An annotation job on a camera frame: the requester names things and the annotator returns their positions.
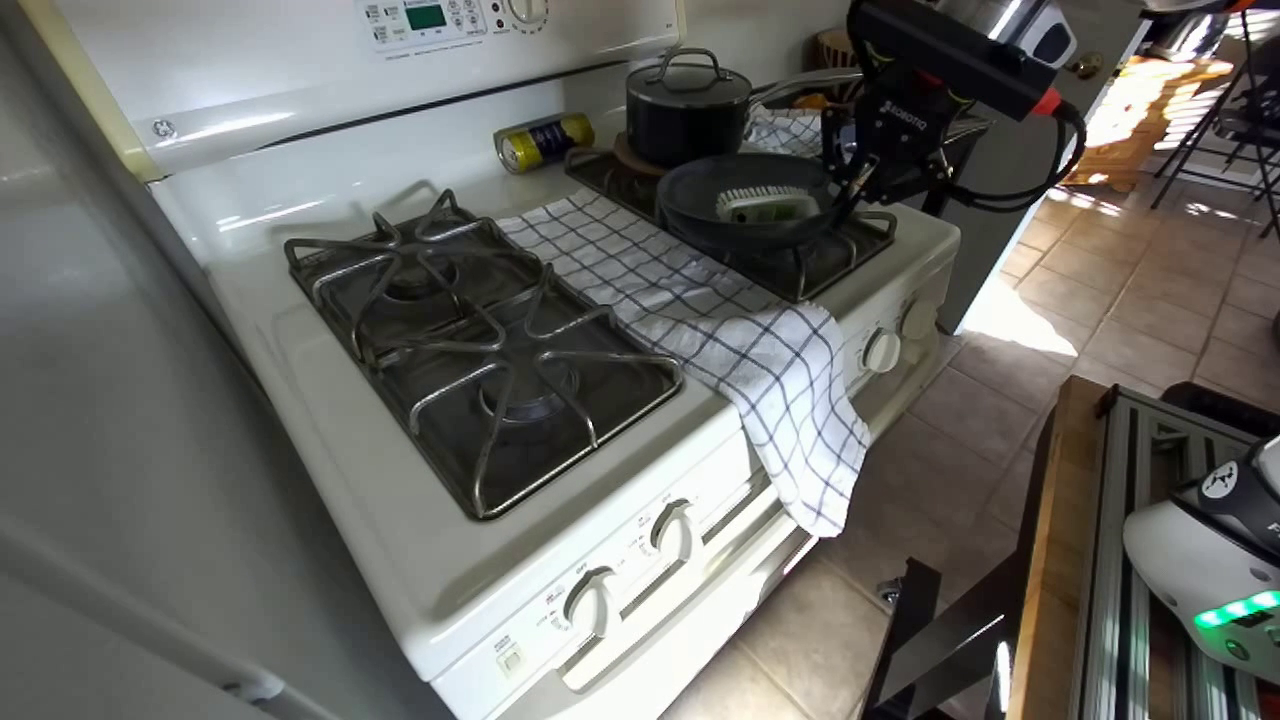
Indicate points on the gray frying pan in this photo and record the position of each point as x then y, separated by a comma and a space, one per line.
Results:
684, 196

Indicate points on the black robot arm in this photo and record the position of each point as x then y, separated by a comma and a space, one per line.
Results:
918, 72

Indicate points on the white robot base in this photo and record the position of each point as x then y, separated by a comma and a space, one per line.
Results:
1215, 560

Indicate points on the white gas stove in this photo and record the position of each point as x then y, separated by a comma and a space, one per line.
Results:
242, 125

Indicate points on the left black burner grate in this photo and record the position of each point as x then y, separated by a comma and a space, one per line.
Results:
482, 353

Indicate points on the white blue checkered towel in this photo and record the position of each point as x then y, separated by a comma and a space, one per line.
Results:
774, 360

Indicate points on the green white sponge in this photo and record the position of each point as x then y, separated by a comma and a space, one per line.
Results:
770, 207

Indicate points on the wooden trivet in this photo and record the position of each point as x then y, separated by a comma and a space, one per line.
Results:
621, 148

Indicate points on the yellow spray can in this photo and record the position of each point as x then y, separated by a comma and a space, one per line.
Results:
542, 140

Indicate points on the black lidded pot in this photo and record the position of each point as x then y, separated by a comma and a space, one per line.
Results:
684, 105

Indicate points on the wooden aluminium robot cart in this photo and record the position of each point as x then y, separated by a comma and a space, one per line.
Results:
1141, 582

